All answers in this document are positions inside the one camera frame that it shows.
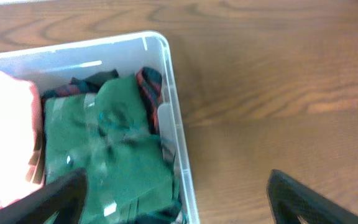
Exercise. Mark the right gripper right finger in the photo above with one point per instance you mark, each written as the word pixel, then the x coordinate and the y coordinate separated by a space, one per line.
pixel 291 202

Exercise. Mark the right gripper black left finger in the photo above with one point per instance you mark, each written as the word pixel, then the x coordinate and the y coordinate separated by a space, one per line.
pixel 64 197

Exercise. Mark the dark green garment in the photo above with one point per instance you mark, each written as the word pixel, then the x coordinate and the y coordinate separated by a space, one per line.
pixel 107 133

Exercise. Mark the salmon pink garment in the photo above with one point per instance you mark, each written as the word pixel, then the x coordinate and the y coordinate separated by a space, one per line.
pixel 20 131

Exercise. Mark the black garment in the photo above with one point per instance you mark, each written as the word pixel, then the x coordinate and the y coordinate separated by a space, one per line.
pixel 98 79

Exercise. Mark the red navy plaid shirt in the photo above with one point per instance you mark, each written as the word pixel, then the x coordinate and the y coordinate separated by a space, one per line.
pixel 149 82

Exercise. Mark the clear plastic storage bin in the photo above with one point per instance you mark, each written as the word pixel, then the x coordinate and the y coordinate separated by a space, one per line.
pixel 55 65

